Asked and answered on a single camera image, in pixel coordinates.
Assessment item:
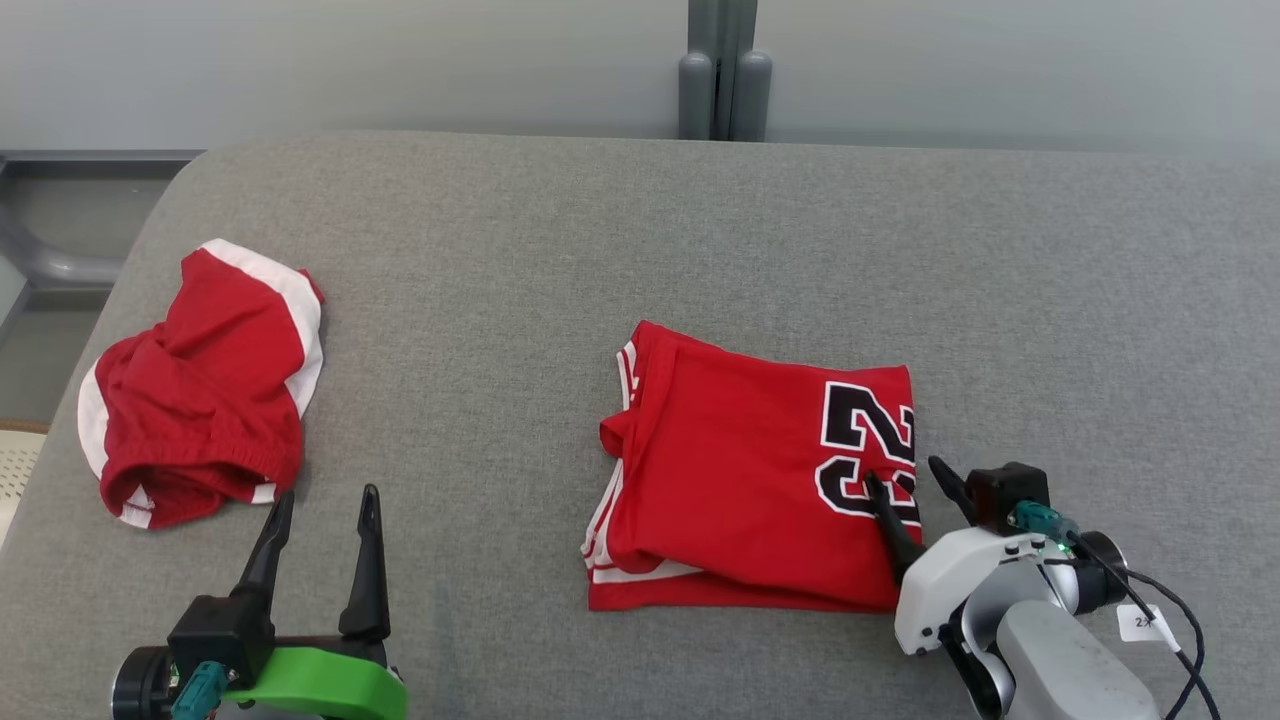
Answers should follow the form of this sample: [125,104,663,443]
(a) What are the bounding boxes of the grey curved pipe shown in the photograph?
[0,210,126,289]

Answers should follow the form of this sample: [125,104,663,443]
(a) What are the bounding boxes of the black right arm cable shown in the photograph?
[1070,535,1223,720]

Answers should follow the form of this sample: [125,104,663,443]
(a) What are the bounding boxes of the teal camera connector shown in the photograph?
[1008,502,1081,546]
[170,660,233,720]

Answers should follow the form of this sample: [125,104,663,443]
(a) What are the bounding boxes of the white perforated basket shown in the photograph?
[0,420,51,546]

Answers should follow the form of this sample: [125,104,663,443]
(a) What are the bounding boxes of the grey metal partition post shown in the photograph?
[678,0,774,142]

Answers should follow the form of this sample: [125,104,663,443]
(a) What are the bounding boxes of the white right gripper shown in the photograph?
[862,456,1066,656]

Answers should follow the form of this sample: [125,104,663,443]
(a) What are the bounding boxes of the red white shorts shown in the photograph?
[77,238,327,530]

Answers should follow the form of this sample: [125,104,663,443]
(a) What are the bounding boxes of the grey horizontal rail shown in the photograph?
[0,148,206,169]

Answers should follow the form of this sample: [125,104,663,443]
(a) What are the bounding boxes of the red basketball jersey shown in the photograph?
[582,320,923,613]

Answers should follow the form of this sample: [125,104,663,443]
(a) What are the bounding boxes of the teal right camera connector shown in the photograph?
[1008,502,1081,546]

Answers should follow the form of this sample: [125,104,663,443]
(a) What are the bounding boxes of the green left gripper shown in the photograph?
[222,485,409,720]

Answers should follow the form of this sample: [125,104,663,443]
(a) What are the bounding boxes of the teal left camera connector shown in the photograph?
[170,660,233,720]

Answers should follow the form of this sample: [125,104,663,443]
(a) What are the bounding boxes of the white cable label tag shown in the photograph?
[1117,603,1179,646]

